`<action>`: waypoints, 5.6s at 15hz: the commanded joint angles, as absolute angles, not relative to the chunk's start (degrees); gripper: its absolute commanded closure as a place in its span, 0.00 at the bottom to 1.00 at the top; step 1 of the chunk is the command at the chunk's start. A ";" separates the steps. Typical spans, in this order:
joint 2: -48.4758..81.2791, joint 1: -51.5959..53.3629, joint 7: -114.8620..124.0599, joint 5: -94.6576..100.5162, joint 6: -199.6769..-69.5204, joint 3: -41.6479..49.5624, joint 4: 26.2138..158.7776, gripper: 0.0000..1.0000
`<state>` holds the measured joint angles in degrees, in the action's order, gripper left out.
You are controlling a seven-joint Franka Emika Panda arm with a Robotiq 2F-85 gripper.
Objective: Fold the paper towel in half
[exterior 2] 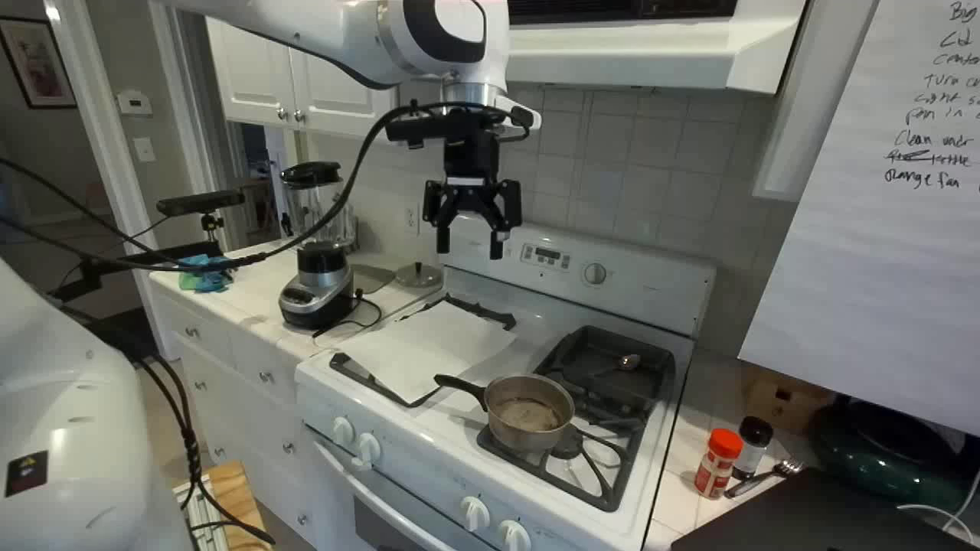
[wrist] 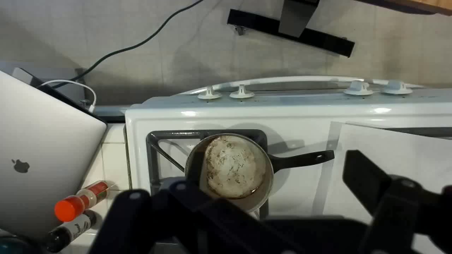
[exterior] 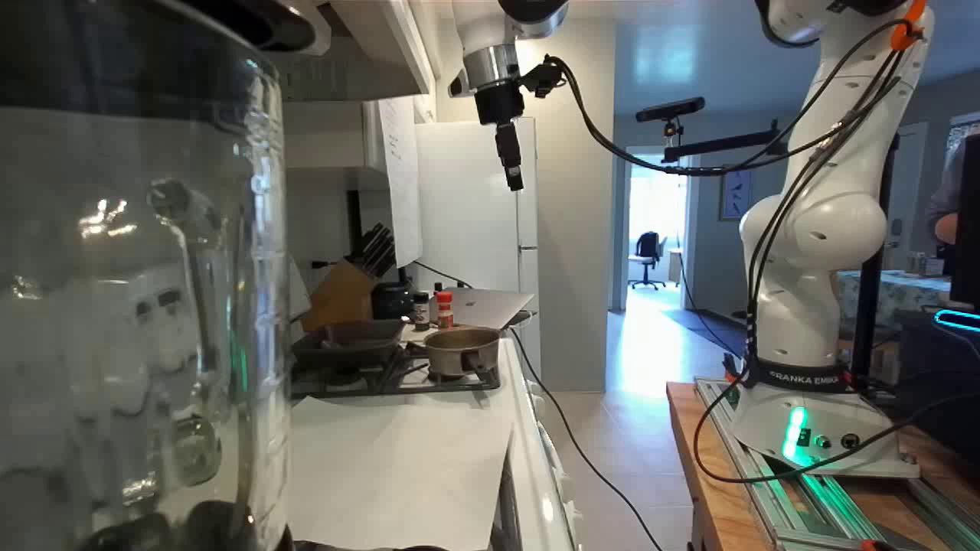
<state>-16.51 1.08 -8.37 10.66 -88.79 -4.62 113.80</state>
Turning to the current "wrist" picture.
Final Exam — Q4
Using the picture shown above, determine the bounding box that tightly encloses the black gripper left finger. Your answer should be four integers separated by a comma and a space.
89, 178, 302, 254

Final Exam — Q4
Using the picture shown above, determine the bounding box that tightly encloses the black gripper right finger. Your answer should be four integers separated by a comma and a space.
341, 148, 452, 254

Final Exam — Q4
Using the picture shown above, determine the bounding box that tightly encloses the black frying pan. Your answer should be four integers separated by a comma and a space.
183, 131, 336, 214

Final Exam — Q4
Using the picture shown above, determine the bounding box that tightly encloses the black cap spice bottle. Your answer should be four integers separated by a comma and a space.
42, 209, 103, 254

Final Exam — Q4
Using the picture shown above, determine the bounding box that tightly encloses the orange cap spice bottle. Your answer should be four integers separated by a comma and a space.
52, 179, 114, 224

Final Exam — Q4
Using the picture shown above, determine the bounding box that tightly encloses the white stove knob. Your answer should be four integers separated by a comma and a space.
343, 80, 375, 99
380, 79, 414, 97
228, 83, 257, 102
196, 85, 223, 102

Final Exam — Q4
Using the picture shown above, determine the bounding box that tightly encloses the white gas stove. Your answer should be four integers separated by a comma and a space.
124, 75, 452, 254

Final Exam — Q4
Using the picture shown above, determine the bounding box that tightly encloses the silver apple laptop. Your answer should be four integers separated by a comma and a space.
0, 69, 108, 241

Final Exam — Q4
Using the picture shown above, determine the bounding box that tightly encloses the teal round object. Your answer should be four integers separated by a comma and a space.
0, 234, 34, 254

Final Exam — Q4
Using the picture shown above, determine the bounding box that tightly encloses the wooden table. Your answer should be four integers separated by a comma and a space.
358, 0, 452, 15

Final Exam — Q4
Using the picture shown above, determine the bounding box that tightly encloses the grey power adapter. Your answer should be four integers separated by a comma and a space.
11, 66, 46, 89

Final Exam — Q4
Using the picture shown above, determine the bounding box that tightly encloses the white charging cable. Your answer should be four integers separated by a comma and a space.
39, 78, 99, 114

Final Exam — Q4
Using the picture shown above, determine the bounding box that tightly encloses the thin black cable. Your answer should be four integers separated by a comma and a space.
69, 0, 204, 85

